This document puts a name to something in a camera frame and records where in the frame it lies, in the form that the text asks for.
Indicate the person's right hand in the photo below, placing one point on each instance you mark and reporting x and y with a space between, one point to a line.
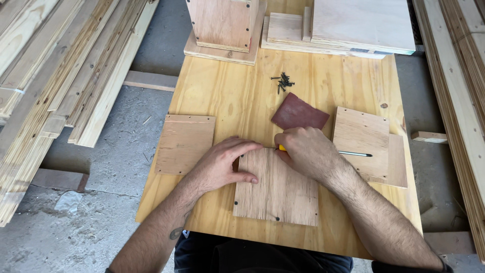
309 151

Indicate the person's left hand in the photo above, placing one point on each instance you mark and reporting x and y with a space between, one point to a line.
216 167

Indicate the rough plywood panel with screws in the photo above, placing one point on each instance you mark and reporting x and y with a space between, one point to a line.
278 193

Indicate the plywood panel with corner holes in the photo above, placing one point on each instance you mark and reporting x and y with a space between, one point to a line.
183 146
360 132

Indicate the reddish brown sandpaper sheet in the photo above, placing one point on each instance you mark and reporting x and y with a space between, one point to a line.
299 112

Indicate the pile of black screws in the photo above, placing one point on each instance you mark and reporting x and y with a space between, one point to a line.
284 81

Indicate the plain plywood panel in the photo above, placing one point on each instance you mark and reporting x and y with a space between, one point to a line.
398 163

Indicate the person's dark trousers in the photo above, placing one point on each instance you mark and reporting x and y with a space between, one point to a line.
246 258

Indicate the long plywood board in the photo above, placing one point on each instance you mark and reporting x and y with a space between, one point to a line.
303 47

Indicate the flat wood offcut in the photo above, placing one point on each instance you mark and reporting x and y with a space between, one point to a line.
149 80

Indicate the plywood base board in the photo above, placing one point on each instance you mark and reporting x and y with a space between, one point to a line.
227 56

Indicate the small wood block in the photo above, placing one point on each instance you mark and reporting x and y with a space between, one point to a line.
430 137

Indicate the small plywood piece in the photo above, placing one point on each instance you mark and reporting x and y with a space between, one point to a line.
284 27

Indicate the narrow wood strip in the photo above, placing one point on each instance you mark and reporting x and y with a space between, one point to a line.
307 22

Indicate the large plywood board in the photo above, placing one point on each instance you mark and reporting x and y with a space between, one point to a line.
360 22

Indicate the screwed plywood box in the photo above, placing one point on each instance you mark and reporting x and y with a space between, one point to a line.
221 22

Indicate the clear plastic scrap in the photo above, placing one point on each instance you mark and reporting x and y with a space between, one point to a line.
68 201

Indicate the dark brown board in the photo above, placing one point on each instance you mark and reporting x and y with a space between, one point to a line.
57 180

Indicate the stack of plywood strips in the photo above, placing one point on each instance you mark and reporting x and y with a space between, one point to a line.
462 94

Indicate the brown floor board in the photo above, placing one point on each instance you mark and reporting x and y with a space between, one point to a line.
451 242

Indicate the stack of timber planks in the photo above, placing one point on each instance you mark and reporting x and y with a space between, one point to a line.
57 76

